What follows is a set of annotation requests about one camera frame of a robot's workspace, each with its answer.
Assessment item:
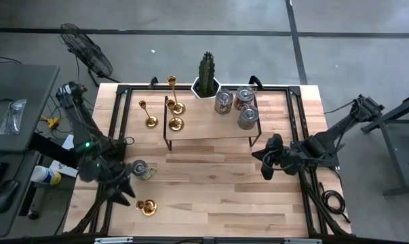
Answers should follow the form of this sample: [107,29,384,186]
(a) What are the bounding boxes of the black flat bar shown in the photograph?
[29,131,81,170]

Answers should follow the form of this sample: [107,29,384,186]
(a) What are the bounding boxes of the green cactus plant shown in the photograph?
[197,51,216,98]

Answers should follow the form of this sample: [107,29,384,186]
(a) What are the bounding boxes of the black metal stand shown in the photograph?
[359,93,409,197]

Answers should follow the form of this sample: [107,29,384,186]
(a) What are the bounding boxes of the white canister yellow lid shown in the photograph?
[30,165,62,186]

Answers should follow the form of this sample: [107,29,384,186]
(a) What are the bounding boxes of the black computer mouse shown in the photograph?
[0,178,19,214]

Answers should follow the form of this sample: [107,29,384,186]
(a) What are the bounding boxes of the black floor fan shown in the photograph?
[58,22,122,87]

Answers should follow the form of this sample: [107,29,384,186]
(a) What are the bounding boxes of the white paper sheet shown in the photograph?
[50,134,79,179]

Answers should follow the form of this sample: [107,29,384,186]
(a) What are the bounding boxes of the tallest gold candlestick holder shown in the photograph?
[165,75,187,116]

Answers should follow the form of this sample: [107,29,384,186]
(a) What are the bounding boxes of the silver metal candle tin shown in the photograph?
[213,87,235,115]
[233,85,258,111]
[237,103,260,131]

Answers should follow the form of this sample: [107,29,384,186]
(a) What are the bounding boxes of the silver aluminium bracket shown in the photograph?
[94,237,134,244]
[284,238,324,244]

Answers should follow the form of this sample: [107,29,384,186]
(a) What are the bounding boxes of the glass jar candle paper tag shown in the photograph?
[131,159,157,182]

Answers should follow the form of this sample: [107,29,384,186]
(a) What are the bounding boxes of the white hexagonal plant pot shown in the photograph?
[190,76,222,100]

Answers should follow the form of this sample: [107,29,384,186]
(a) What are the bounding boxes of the wooden riser shelf black legs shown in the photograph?
[162,89,262,152]

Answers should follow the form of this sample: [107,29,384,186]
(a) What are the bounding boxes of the coiled black cable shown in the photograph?
[320,182,351,224]

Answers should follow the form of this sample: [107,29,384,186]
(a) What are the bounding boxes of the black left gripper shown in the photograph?
[100,162,136,207]

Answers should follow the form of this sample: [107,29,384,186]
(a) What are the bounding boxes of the dark grey low desk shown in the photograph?
[0,150,42,238]

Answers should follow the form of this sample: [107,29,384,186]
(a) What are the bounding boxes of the black metal table frame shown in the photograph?
[63,83,353,238]

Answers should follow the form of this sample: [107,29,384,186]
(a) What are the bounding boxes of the short gold candlestick holder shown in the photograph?
[138,100,159,129]
[135,199,159,217]

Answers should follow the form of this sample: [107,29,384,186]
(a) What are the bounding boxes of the short gold candlestick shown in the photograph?
[165,99,185,132]

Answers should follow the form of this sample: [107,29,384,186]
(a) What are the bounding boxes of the clear plastic bag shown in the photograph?
[0,98,28,136]

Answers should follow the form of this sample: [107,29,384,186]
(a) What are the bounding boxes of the yellow power plug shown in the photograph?
[40,115,61,130]

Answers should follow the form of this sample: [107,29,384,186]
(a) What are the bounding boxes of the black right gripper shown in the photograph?
[251,145,302,180]

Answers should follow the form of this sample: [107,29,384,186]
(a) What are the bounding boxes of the grey desk top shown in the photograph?
[0,62,61,153]

